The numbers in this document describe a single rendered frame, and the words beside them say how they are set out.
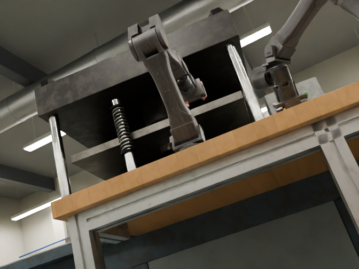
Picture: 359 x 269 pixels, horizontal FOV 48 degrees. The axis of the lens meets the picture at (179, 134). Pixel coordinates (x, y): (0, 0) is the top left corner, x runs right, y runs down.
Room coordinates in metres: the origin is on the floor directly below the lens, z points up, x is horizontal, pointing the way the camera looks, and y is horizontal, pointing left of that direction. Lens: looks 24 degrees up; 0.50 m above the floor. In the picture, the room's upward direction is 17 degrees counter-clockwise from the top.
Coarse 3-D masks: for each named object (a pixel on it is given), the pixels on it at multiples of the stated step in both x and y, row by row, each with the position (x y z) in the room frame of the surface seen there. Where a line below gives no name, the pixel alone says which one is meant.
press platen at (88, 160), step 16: (240, 96) 2.05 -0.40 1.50; (192, 112) 2.09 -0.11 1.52; (208, 112) 2.10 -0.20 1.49; (224, 112) 2.16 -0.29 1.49; (240, 112) 2.23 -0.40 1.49; (144, 128) 2.14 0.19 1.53; (160, 128) 2.12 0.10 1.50; (208, 128) 2.32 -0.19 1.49; (224, 128) 2.40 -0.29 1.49; (112, 144) 2.17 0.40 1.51; (144, 144) 2.27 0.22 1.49; (160, 144) 2.34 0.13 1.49; (80, 160) 2.21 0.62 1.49; (96, 160) 2.28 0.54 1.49; (112, 160) 2.36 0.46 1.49; (144, 160) 2.52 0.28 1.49; (112, 176) 2.64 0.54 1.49
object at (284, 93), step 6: (282, 84) 1.12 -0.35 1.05; (288, 84) 1.13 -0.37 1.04; (276, 90) 1.15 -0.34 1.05; (282, 90) 1.14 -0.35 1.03; (288, 90) 1.13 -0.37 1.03; (294, 90) 1.14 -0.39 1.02; (282, 96) 1.15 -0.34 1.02; (288, 96) 1.14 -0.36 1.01; (294, 96) 1.15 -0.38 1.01; (300, 96) 1.14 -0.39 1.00; (306, 96) 1.14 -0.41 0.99; (276, 102) 1.20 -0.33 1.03; (282, 102) 1.15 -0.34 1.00; (276, 108) 1.16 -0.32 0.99
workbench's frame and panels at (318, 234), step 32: (288, 192) 1.20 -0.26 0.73; (320, 192) 1.18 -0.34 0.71; (192, 224) 1.24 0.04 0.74; (224, 224) 1.23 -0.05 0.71; (256, 224) 1.22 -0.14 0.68; (288, 224) 1.20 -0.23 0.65; (320, 224) 1.19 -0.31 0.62; (352, 224) 1.18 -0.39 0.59; (64, 256) 1.26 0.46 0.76; (128, 256) 1.28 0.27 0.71; (160, 256) 1.26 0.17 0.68; (192, 256) 1.25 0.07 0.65; (224, 256) 1.24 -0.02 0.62; (256, 256) 1.22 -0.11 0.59; (288, 256) 1.21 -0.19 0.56; (320, 256) 1.20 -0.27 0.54; (352, 256) 1.18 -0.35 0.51
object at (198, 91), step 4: (196, 80) 1.25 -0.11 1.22; (192, 84) 1.21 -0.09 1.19; (200, 84) 1.25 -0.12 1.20; (192, 88) 1.22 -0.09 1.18; (196, 88) 1.25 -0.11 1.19; (200, 88) 1.25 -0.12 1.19; (184, 92) 1.21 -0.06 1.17; (188, 92) 1.22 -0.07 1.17; (192, 92) 1.24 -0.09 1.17; (196, 92) 1.25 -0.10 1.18; (200, 92) 1.25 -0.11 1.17; (204, 92) 1.25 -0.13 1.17; (184, 96) 1.25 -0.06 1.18; (188, 96) 1.24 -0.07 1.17; (192, 96) 1.25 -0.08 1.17; (196, 96) 1.25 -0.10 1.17; (184, 100) 1.26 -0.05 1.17
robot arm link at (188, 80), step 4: (188, 76) 1.16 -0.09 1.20; (180, 80) 1.15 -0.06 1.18; (184, 80) 1.15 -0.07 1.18; (188, 80) 1.16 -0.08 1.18; (180, 84) 1.16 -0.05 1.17; (184, 84) 1.16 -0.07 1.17; (188, 84) 1.18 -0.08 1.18; (180, 88) 1.18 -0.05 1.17; (184, 88) 1.18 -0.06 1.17; (188, 88) 1.20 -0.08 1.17
